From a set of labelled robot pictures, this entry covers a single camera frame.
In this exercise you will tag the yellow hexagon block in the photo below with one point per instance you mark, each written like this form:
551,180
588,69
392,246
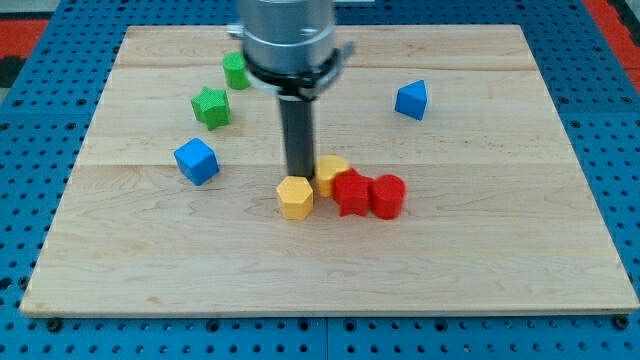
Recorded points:
295,197

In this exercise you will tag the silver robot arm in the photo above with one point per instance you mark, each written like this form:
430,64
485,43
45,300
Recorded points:
290,47

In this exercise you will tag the red star block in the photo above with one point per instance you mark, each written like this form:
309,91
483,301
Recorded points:
351,193

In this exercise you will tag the green star block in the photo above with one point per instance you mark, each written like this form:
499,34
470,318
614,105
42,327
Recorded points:
211,107

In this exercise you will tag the yellow rounded block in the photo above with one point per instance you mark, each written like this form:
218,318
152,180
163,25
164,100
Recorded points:
327,168

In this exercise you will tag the red cylinder block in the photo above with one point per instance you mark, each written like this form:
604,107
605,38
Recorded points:
387,196

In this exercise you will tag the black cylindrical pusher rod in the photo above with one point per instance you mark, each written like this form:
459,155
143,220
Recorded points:
298,137

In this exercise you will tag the blue triangle block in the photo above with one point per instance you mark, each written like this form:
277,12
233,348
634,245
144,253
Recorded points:
412,100

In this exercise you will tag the blue cube block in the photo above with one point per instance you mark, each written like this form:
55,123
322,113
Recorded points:
197,161

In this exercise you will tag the green cylinder block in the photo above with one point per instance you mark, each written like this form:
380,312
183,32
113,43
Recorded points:
234,68

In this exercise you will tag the wooden board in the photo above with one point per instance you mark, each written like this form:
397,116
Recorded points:
499,219

